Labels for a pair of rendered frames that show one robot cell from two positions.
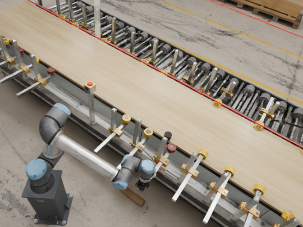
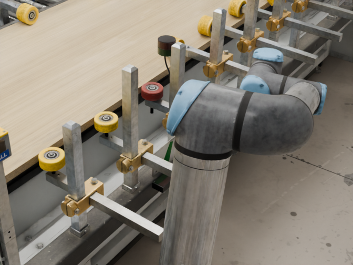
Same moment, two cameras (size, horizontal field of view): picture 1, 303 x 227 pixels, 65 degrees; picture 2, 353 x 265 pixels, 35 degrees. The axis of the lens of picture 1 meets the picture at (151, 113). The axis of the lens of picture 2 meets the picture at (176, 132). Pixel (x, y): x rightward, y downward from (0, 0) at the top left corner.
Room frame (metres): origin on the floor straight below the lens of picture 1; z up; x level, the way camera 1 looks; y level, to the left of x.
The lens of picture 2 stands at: (0.85, 1.49, 1.98)
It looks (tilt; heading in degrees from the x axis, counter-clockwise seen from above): 36 degrees down; 278
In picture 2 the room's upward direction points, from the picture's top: 3 degrees clockwise
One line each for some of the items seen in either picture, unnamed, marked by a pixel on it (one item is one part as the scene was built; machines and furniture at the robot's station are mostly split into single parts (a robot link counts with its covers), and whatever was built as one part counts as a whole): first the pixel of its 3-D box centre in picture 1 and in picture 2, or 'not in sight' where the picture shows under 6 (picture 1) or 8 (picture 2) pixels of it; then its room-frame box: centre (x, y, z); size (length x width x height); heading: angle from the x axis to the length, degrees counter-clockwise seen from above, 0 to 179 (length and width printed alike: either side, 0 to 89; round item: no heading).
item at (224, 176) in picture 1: (214, 188); (247, 47); (0.87, -0.59, 0.93); 0.03 x 0.03 x 0.48; 65
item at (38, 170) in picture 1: (38, 171); not in sight; (0.78, 0.77, 0.79); 0.17 x 0.15 x 0.18; 170
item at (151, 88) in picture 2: (170, 150); (152, 99); (1.19, -0.23, 0.85); 0.08 x 0.08 x 0.11
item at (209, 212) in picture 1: (218, 193); (259, 41); (0.83, -0.61, 0.95); 0.50 x 0.04 x 0.04; 155
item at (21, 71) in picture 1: (20, 72); not in sight; (1.76, 1.43, 0.84); 0.43 x 0.03 x 0.04; 155
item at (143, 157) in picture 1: (152, 164); (174, 147); (1.08, -0.10, 0.75); 0.26 x 0.01 x 0.10; 65
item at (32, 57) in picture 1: (37, 74); not in sight; (1.73, 1.22, 0.90); 0.03 x 0.03 x 0.48; 65
